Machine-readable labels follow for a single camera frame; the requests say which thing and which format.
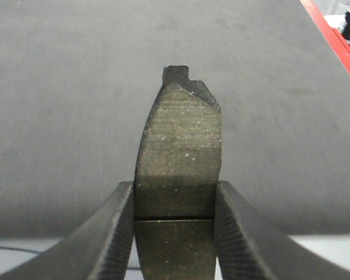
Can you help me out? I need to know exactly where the red conveyor side rail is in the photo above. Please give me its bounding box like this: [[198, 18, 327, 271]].
[[300, 0, 350, 75]]

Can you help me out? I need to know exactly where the grey brake pad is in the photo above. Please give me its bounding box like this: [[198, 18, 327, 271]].
[[134, 66, 222, 279]]

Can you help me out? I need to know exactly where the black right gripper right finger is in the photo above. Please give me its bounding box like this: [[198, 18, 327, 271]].
[[215, 181, 349, 279]]

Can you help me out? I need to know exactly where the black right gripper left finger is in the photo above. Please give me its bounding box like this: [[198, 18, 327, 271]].
[[0, 181, 134, 279]]

